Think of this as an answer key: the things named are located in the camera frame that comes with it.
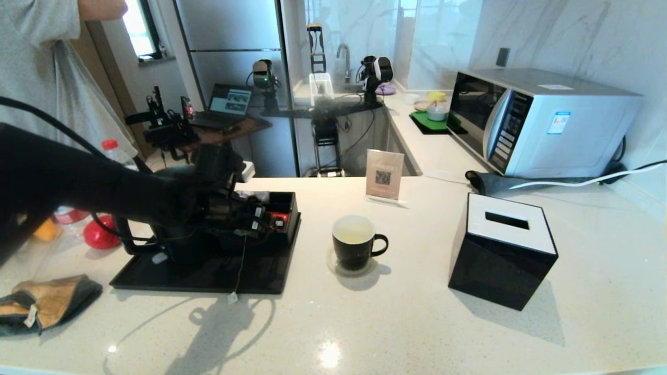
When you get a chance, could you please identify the black compartment organizer box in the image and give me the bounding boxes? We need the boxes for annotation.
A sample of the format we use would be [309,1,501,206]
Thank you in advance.
[229,191,299,256]

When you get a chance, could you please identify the silver refrigerator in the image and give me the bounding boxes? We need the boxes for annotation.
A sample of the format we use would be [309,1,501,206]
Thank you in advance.
[172,0,300,178]

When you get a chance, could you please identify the brown wooden door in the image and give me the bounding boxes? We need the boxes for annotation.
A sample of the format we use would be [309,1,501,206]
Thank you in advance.
[70,21,152,157]

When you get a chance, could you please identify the black pedestal table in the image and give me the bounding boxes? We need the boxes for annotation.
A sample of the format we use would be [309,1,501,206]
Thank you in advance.
[263,99,384,178]

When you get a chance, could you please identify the chrome sink faucet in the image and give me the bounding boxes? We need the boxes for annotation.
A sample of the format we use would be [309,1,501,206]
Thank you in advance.
[336,43,352,84]

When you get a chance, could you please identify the camera device green light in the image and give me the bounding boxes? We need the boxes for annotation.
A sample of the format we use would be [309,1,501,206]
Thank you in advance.
[248,60,279,90]

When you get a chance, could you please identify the black tissue box white lid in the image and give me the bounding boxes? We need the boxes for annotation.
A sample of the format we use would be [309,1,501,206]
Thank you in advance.
[448,193,559,311]

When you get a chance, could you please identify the orange fruit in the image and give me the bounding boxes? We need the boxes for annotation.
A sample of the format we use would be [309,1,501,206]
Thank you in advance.
[34,218,58,241]

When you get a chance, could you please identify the black mug white inside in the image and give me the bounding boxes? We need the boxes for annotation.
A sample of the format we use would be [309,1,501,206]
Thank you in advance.
[332,215,389,271]

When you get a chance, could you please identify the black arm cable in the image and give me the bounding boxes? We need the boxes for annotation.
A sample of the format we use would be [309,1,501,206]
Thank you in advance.
[0,96,157,244]

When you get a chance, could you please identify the white power cable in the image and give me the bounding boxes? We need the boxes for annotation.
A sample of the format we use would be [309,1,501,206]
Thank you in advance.
[508,161,667,191]

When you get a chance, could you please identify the green placemat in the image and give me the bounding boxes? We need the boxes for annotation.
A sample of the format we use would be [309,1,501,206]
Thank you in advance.
[409,111,462,136]

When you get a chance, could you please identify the black electric kettle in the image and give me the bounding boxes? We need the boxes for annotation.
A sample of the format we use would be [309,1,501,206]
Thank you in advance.
[112,167,220,267]

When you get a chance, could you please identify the brown wooden desk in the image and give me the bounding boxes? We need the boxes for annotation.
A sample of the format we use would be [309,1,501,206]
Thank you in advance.
[177,116,273,178]

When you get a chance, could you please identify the person in grey t-shirt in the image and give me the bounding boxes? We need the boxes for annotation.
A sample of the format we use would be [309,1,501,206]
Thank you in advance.
[0,0,139,162]

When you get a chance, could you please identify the black serving tray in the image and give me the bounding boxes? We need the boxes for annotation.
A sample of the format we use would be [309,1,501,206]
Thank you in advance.
[109,211,301,295]

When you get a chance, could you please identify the QR code sign stand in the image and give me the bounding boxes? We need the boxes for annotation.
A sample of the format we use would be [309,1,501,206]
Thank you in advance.
[365,149,409,209]

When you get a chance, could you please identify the open laptop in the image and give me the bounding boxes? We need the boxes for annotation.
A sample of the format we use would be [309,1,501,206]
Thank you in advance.
[192,83,253,130]

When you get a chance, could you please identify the red ball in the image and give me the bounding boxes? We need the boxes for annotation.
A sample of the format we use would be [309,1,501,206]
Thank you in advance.
[83,214,123,249]

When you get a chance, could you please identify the brown and black cloth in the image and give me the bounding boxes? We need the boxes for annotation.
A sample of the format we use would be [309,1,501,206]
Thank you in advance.
[0,274,103,336]

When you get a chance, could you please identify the black teleoperation device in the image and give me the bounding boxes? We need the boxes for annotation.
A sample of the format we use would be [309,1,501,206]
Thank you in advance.
[125,86,201,159]

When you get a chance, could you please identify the window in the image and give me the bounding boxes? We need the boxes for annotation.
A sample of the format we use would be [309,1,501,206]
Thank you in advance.
[117,0,162,63]

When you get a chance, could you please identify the beige round coaster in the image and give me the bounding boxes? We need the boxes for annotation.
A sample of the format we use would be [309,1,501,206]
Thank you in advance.
[327,246,380,278]

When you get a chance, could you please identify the blurred red-capped water bottle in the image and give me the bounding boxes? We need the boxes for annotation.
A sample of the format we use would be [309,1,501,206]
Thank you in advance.
[52,206,90,226]

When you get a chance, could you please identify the silver microwave oven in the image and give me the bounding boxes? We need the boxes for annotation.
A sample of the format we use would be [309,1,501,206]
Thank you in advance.
[448,68,643,180]

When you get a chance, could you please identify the grey tea bag with string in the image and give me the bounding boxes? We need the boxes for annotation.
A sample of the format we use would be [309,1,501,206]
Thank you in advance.
[227,227,257,305]

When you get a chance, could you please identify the black power cable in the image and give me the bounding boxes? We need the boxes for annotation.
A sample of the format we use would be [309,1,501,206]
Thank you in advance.
[599,136,667,182]

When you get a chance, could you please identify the person's right forearm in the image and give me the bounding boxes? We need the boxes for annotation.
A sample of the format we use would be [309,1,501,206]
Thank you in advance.
[78,0,128,21]

